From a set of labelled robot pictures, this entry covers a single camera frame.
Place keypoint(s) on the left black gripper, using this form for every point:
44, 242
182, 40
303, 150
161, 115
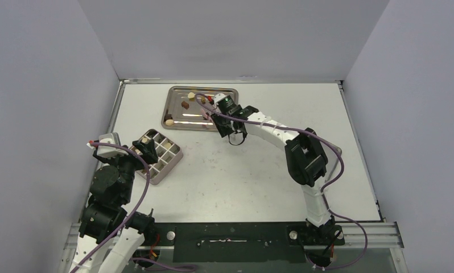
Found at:
148, 152

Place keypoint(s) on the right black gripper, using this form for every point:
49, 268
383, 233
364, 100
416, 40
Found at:
222, 123

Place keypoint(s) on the steel chocolate tray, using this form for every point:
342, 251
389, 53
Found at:
186, 113

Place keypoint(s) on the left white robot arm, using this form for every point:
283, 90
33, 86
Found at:
108, 234

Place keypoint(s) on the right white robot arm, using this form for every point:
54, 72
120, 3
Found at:
307, 162

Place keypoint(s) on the cream round swirl chocolate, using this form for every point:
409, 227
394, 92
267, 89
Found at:
169, 122

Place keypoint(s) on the metal tin lid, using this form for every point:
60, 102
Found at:
333, 161

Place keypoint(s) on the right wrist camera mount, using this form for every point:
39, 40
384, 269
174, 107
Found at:
214, 99

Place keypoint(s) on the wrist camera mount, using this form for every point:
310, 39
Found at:
214, 99
107, 145

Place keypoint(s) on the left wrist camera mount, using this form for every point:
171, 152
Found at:
107, 145

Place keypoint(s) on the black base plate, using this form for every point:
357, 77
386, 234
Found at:
240, 242

